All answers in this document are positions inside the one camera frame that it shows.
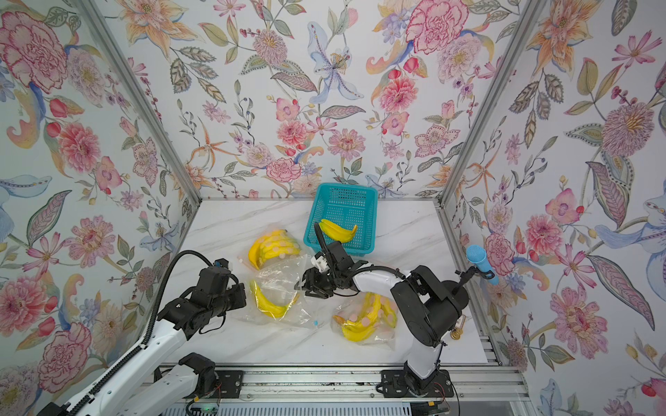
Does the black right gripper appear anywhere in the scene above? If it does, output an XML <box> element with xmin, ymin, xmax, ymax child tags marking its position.
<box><xmin>295</xmin><ymin>268</ymin><xmax>343</xmax><ymax>298</ymax></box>

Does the yellow banana bunch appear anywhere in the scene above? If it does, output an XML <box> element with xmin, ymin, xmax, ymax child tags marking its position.
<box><xmin>247</xmin><ymin>229</ymin><xmax>301</xmax><ymax>270</ymax></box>
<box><xmin>318</xmin><ymin>218</ymin><xmax>358</xmax><ymax>244</ymax></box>

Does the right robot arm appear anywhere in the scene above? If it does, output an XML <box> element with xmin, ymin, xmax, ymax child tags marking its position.
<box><xmin>298</xmin><ymin>224</ymin><xmax>476</xmax><ymax>398</ymax></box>

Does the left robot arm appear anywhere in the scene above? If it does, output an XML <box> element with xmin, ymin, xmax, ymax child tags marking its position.
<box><xmin>40</xmin><ymin>258</ymin><xmax>246</xmax><ymax>415</ymax></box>

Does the yellow banana in clear bag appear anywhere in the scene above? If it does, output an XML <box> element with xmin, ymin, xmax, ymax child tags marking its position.
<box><xmin>250</xmin><ymin>280</ymin><xmax>299</xmax><ymax>320</ymax></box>

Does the teal plastic basket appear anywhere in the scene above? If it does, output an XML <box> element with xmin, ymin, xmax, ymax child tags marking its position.
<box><xmin>303</xmin><ymin>183</ymin><xmax>378</xmax><ymax>257</ymax></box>

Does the blue microphone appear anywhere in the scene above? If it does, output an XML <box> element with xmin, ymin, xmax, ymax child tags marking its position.
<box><xmin>466</xmin><ymin>244</ymin><xmax>499</xmax><ymax>285</ymax></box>

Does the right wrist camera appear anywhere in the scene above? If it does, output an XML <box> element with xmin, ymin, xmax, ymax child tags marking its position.
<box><xmin>310</xmin><ymin>253</ymin><xmax>330</xmax><ymax>274</ymax></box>

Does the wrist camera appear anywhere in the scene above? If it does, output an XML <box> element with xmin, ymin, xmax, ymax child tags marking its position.
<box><xmin>310</xmin><ymin>253</ymin><xmax>330</xmax><ymax>274</ymax></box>
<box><xmin>213</xmin><ymin>258</ymin><xmax>230</xmax><ymax>269</ymax></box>

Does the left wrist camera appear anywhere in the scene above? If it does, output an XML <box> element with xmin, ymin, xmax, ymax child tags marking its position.
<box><xmin>213</xmin><ymin>258</ymin><xmax>230</xmax><ymax>269</ymax></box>

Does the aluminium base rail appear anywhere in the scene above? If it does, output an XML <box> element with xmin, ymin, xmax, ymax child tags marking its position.
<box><xmin>155</xmin><ymin>363</ymin><xmax>532</xmax><ymax>416</ymax></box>

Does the aluminium corner post left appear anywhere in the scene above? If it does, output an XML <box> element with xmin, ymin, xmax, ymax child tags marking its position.
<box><xmin>75</xmin><ymin>0</ymin><xmax>203</xmax><ymax>206</ymax></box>

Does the aluminium corner post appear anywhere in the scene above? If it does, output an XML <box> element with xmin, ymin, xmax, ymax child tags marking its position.
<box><xmin>75</xmin><ymin>0</ymin><xmax>203</xmax><ymax>206</ymax></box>
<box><xmin>438</xmin><ymin>0</ymin><xmax>553</xmax><ymax>206</ymax></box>

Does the aluminium corner post right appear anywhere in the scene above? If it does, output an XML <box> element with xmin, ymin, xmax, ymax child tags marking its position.
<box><xmin>438</xmin><ymin>0</ymin><xmax>553</xmax><ymax>206</ymax></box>

